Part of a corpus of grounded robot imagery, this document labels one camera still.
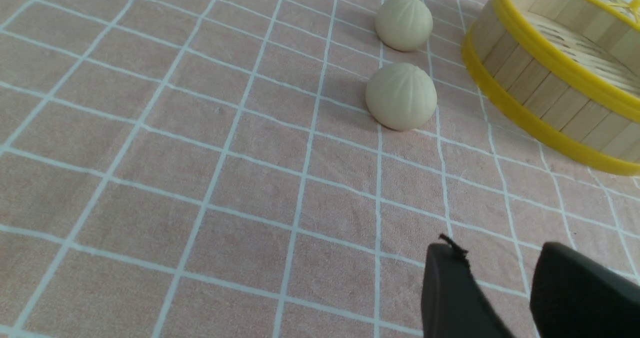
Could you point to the pink grid tablecloth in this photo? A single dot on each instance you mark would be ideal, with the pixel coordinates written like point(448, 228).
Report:
point(210, 169)

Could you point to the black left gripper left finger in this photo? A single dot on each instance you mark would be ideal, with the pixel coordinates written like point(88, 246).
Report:
point(452, 303)

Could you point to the cream steamed bun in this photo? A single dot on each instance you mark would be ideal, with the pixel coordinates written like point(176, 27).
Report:
point(404, 25)
point(401, 96)

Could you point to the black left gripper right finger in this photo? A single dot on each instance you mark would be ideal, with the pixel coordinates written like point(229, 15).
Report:
point(572, 296)

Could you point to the bamboo steamer tray yellow rim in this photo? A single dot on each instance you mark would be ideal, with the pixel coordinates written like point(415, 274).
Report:
point(566, 72)

